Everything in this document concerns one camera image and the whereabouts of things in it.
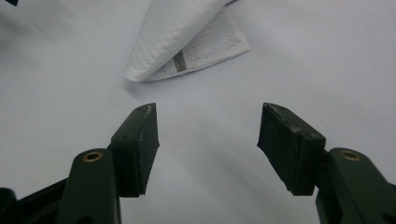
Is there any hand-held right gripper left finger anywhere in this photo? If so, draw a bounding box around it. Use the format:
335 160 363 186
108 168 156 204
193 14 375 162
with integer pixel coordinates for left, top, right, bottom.
55 103 161 224

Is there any white table mat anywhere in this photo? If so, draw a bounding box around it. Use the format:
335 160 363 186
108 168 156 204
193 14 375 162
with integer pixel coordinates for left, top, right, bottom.
0 0 396 224

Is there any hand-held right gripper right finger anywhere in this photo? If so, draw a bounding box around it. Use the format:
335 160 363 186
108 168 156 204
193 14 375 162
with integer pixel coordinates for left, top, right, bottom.
257 103 396 224

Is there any white mesh laundry bag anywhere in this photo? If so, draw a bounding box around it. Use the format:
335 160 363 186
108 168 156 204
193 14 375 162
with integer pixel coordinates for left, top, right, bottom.
124 0 251 83

